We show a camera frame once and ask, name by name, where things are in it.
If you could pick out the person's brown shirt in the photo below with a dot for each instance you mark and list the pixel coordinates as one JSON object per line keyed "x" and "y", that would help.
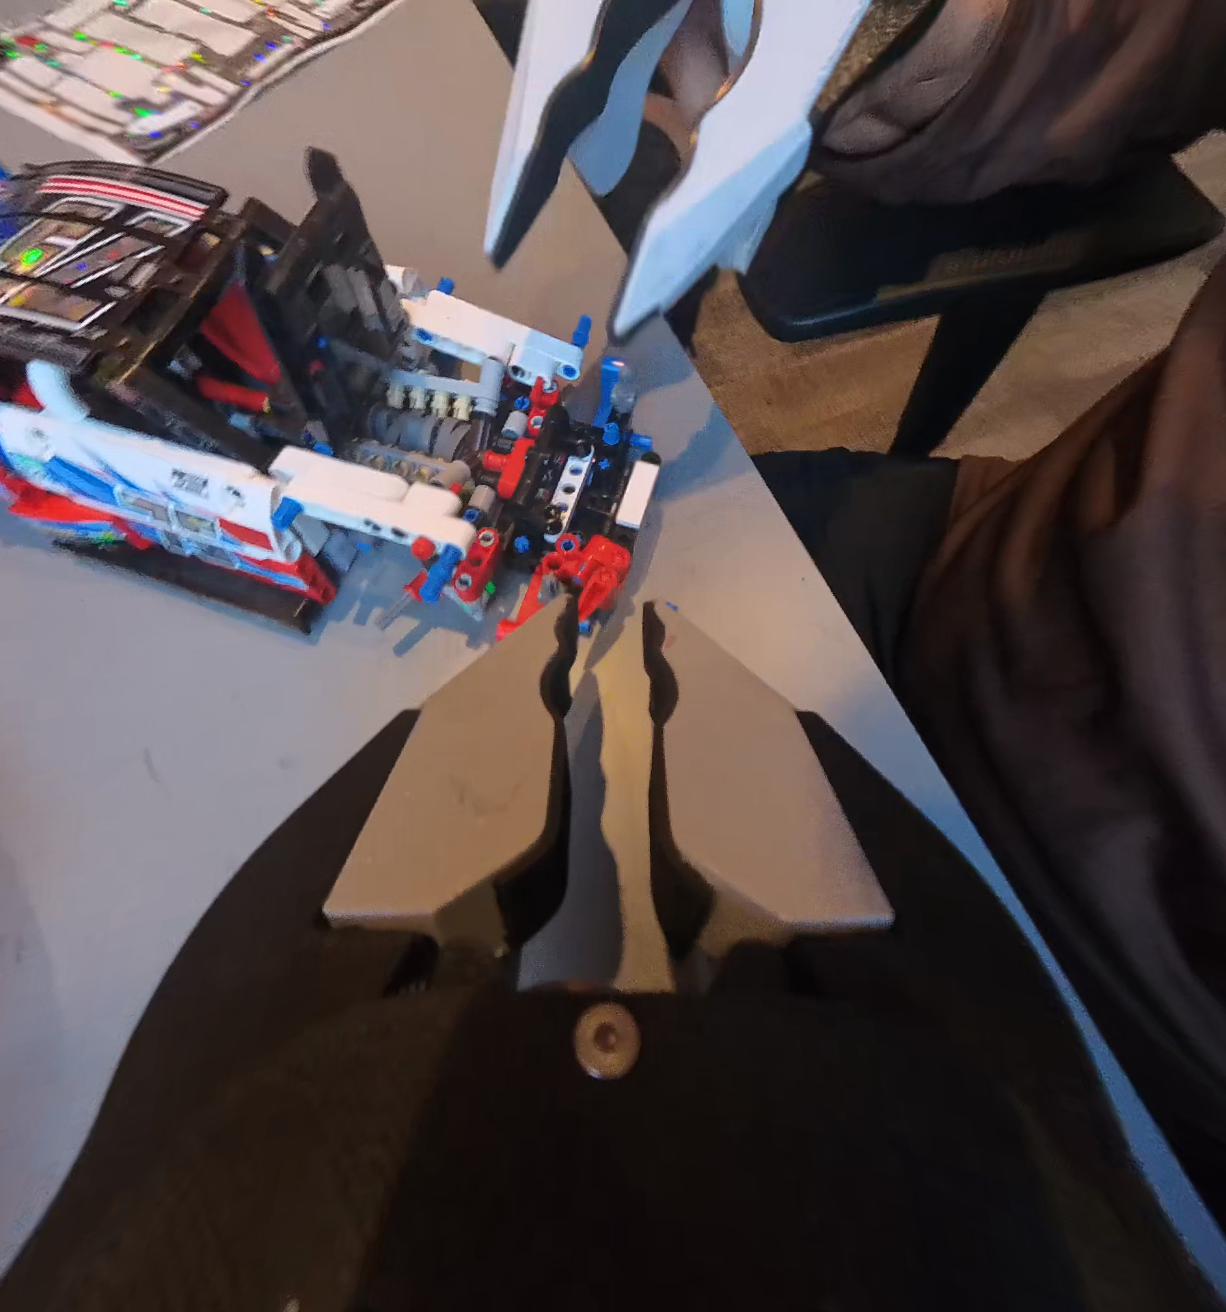
{"x": 1106, "y": 666}

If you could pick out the grey desk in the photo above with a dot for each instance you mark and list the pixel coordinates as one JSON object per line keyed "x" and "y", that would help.
{"x": 163, "y": 769}

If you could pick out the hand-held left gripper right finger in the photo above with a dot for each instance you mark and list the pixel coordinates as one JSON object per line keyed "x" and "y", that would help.
{"x": 778, "y": 820}

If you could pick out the black metal frame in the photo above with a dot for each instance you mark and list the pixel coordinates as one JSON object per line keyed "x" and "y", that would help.
{"x": 982, "y": 267}

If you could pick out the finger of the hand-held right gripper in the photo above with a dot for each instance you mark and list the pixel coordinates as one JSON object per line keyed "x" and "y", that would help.
{"x": 768, "y": 154}
{"x": 542, "y": 83}

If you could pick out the toy brick race car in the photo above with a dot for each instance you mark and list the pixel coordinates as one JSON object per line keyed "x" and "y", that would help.
{"x": 214, "y": 411}

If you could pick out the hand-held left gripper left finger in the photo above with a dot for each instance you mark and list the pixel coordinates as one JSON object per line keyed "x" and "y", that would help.
{"x": 450, "y": 810}

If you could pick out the sticker sheet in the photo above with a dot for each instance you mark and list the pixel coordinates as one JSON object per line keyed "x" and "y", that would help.
{"x": 163, "y": 71}

